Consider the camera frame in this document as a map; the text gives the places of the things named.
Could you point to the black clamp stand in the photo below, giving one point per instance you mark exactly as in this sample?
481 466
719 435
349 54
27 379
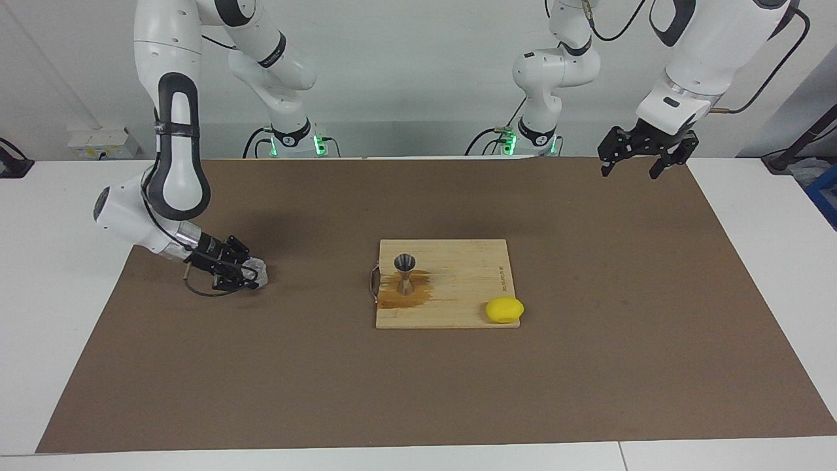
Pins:
14 167

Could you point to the white wall socket box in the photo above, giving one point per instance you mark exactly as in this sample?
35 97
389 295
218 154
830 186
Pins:
98 140

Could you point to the brown table mat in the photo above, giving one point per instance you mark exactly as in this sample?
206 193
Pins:
261 366

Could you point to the blue plastic box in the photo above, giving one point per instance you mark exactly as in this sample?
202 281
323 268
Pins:
825 193

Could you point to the steel jigger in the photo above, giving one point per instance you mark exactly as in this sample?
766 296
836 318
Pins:
405 263

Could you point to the clear glass cup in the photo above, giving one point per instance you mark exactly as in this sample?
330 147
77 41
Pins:
260 269

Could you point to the wooden cutting board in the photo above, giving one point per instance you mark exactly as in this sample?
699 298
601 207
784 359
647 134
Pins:
471 261

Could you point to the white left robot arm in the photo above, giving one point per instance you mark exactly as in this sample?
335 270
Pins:
719 46

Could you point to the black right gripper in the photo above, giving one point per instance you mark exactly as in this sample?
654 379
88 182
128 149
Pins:
210 256

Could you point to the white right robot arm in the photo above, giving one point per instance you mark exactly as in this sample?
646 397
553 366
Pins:
170 39

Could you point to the yellow lemon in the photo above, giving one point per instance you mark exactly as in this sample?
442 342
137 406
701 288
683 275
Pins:
503 310

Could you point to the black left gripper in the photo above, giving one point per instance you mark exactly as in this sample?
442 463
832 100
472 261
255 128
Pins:
657 135

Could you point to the clear plastic bag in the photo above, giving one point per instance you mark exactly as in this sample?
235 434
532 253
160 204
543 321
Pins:
805 171

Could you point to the black tripod stand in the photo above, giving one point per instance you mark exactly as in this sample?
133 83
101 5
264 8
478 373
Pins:
785 160

